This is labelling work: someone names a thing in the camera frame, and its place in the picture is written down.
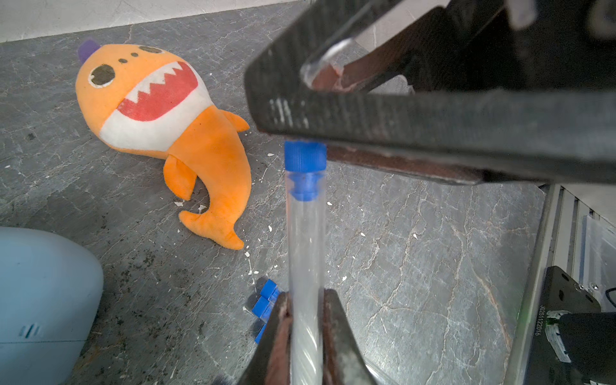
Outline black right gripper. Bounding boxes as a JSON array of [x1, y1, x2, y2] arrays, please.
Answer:
[[244, 1, 615, 184]]

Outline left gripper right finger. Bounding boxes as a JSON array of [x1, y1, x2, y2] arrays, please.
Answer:
[[322, 289, 377, 385]]

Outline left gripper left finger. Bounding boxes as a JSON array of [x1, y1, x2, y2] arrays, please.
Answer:
[[237, 292, 293, 385]]

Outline clear test tube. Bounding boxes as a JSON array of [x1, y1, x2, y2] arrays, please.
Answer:
[[251, 279, 280, 322], [253, 319, 267, 344]]

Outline test tube with blue stopper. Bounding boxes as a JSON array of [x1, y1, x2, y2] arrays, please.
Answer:
[[284, 141, 327, 384]]

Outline light blue plastic cup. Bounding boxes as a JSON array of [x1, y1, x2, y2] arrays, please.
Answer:
[[1, 227, 104, 384]]

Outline orange shark plush toy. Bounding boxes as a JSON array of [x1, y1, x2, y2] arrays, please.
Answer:
[[75, 40, 252, 250]]

